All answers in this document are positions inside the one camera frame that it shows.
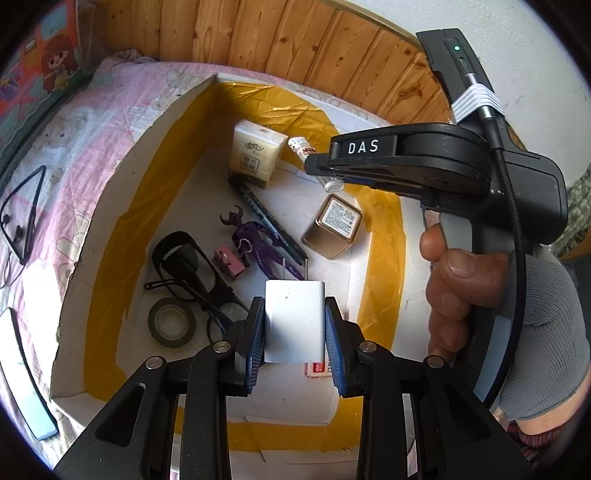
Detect small glass vial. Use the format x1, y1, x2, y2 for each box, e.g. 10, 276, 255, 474
287, 136, 345, 193

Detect white red staple box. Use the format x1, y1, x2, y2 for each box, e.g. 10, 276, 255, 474
304, 362, 332, 379

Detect gold tin can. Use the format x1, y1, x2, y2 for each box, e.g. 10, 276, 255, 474
301, 193, 363, 260

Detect grey usb charger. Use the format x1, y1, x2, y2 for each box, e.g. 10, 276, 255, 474
264, 280, 325, 364

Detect cream tissue pack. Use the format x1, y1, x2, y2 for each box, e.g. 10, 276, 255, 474
229, 120, 287, 188

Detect black marker pen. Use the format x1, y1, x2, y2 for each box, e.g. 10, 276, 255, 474
228, 175, 308, 266

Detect green tape roll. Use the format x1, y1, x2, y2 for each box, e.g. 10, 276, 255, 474
148, 297, 197, 349

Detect purple toy figure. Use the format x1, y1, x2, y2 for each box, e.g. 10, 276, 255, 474
219, 205, 304, 280

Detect black safety glasses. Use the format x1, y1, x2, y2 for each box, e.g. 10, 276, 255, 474
143, 231, 247, 341

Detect grey sleeve forearm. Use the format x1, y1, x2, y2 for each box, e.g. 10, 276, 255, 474
499, 247, 590, 420

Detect person's right hand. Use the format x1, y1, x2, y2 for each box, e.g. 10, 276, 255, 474
420, 224, 510, 360

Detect camouflage jacket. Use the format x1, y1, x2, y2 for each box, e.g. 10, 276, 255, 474
552, 166, 591, 257

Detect white cardboard box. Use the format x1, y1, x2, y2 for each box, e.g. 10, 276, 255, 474
51, 77, 430, 479

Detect black neckband earphones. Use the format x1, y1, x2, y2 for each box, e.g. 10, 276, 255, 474
1, 165, 46, 266

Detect pink quilted bedspread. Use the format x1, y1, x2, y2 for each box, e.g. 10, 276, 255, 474
0, 48, 297, 434

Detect pink toy washing machine box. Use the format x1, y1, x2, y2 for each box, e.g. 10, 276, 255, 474
1, 1, 91, 157

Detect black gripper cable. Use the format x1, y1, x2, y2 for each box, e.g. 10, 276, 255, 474
479, 105, 530, 411

